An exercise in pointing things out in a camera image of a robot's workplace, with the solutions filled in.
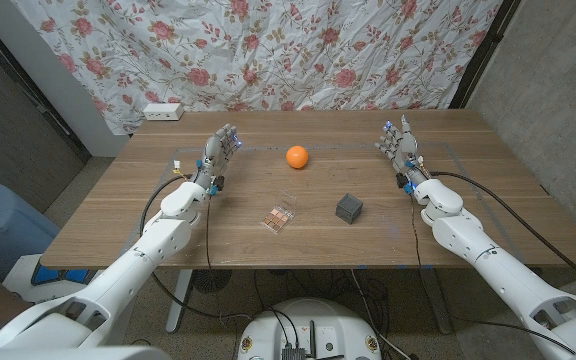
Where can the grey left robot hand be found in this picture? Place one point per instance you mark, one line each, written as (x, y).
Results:
(214, 152)

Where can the grey table leg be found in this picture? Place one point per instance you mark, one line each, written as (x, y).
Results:
(438, 300)

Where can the white power strip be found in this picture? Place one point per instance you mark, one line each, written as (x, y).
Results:
(162, 112)

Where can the dark grey cube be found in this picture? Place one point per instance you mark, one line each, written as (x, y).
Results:
(349, 209)

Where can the black round floor disc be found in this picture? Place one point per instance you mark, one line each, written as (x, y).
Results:
(211, 280)

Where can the orange fruit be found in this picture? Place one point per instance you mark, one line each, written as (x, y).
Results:
(297, 157)

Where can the black backdrop stand pole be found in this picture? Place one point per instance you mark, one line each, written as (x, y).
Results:
(483, 55)

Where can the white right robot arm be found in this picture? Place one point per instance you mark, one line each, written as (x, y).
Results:
(498, 270)

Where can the white table leg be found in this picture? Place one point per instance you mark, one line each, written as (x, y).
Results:
(180, 300)

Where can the blue plastic bin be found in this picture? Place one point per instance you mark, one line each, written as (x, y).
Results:
(3, 225)

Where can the white robot torso base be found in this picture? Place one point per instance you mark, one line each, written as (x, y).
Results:
(313, 320)

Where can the floral backdrop cloth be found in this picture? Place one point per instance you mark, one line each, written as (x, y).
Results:
(268, 50)

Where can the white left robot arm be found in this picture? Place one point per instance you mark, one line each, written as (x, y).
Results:
(133, 265)

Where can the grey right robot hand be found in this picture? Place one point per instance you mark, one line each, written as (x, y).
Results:
(405, 150)

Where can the clear eyeshadow palette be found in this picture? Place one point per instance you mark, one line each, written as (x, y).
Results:
(278, 218)

